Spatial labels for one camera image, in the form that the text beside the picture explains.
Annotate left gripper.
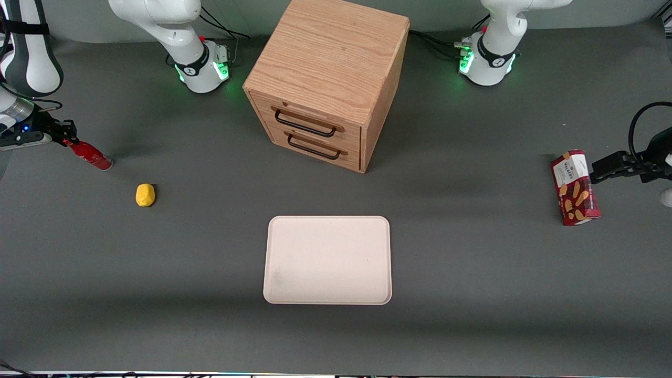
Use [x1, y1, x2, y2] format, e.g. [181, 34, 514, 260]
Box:
[590, 128, 672, 208]

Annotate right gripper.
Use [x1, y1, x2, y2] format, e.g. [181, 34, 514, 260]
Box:
[0, 109, 81, 146]

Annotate red coke bottle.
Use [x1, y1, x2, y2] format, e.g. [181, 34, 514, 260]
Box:
[63, 139, 113, 172]

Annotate beige plastic tray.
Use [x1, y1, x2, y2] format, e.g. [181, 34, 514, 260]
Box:
[262, 215, 393, 306]

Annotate red biscuit box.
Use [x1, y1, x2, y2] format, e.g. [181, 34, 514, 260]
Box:
[550, 149, 601, 227]

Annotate yellow lemon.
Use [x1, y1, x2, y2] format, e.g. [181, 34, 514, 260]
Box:
[135, 183, 156, 208]

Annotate wooden drawer front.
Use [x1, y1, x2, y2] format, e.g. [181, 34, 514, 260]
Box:
[249, 91, 363, 152]
[264, 123, 362, 174]

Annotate wooden drawer cabinet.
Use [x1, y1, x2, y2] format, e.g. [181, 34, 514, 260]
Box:
[243, 0, 411, 174]

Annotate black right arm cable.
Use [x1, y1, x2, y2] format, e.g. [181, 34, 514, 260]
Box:
[0, 79, 64, 114]

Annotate black looped cable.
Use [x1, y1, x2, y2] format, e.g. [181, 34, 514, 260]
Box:
[628, 101, 672, 159]

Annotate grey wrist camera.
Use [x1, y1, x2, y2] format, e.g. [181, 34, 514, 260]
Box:
[0, 131, 55, 152]

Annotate black right arm base cables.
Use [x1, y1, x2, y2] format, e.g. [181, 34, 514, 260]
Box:
[197, 9, 251, 66]

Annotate black arm base cables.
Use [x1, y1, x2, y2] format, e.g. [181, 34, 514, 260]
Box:
[408, 15, 491, 59]
[197, 9, 251, 66]

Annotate black left arm base cables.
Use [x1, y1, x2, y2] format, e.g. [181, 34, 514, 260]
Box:
[408, 15, 491, 59]

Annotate black metal drawer handle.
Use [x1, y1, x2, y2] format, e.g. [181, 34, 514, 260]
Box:
[274, 108, 338, 139]
[286, 132, 342, 161]

